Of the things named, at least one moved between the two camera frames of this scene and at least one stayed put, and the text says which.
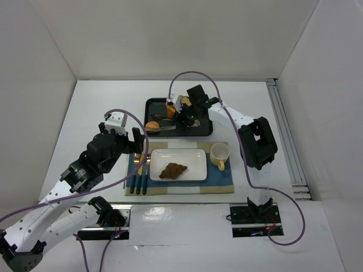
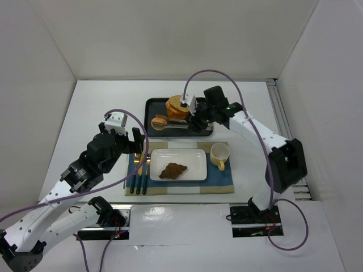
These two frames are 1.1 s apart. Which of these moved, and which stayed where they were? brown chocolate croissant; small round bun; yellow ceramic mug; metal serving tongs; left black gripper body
Moved: metal serving tongs; small round bun
Stayed: left black gripper body; brown chocolate croissant; yellow ceramic mug
